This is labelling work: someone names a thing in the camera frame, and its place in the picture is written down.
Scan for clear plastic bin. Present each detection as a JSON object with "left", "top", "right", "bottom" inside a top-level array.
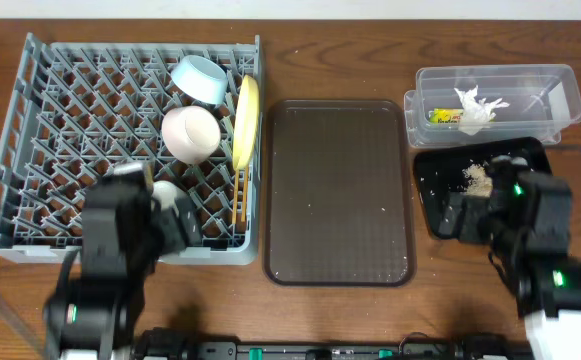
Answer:
[{"left": 404, "top": 64, "right": 581, "bottom": 148}]

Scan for yellow round plate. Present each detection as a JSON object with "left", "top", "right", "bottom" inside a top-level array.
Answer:
[{"left": 233, "top": 75, "right": 260, "bottom": 171}]

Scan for grey plastic dishwasher rack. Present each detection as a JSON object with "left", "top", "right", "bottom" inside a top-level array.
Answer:
[{"left": 0, "top": 35, "right": 264, "bottom": 265}]

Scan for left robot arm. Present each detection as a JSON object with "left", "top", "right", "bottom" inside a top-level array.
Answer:
[{"left": 44, "top": 190, "right": 200, "bottom": 359}]

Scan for light blue bowl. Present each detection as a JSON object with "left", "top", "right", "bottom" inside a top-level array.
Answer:
[{"left": 171, "top": 55, "right": 228, "bottom": 105}]

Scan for wooden chopstick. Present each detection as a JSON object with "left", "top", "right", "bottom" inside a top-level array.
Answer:
[
  {"left": 240, "top": 166, "right": 249, "bottom": 223},
  {"left": 231, "top": 169, "right": 240, "bottom": 226}
]

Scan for white cup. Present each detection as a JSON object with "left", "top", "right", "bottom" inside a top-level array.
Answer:
[{"left": 152, "top": 181, "right": 185, "bottom": 209}]

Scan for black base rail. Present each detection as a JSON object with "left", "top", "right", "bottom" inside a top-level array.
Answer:
[{"left": 115, "top": 328, "right": 534, "bottom": 360}]

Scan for white small plate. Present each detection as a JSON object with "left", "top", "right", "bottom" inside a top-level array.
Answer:
[{"left": 161, "top": 106, "right": 221, "bottom": 165}]

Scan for food scraps rice pile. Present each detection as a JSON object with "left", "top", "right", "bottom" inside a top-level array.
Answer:
[{"left": 462, "top": 164, "right": 493, "bottom": 197}]

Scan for crumpled white tissue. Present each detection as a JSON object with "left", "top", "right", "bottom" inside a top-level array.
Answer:
[{"left": 454, "top": 86, "right": 510, "bottom": 136}]

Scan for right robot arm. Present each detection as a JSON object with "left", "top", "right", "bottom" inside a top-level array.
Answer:
[{"left": 439, "top": 183, "right": 581, "bottom": 359}]

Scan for yellow snack wrapper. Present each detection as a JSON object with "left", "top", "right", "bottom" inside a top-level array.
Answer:
[{"left": 428, "top": 108, "right": 464, "bottom": 124}]

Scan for brown plastic tray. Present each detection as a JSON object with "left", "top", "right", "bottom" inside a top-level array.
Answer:
[{"left": 263, "top": 99, "right": 416, "bottom": 287}]

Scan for black waste tray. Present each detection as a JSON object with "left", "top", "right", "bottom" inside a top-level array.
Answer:
[{"left": 413, "top": 137, "right": 552, "bottom": 240}]

